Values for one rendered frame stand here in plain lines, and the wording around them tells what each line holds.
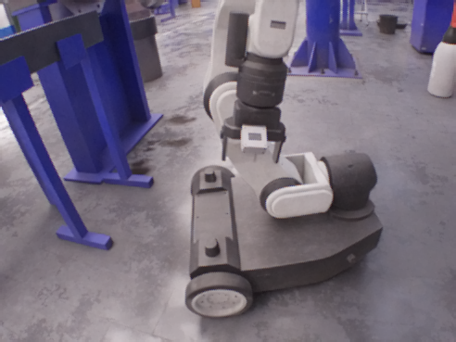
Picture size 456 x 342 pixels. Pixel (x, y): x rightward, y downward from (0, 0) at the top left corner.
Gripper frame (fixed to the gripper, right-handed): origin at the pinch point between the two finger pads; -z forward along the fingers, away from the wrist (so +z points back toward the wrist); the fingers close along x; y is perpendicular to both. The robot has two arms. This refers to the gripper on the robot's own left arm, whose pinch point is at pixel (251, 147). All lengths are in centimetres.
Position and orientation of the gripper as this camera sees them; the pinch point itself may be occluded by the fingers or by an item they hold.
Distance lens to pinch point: 61.5
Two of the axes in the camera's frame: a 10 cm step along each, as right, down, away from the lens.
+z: 0.9, -8.2, -5.7
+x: -9.9, -0.4, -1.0
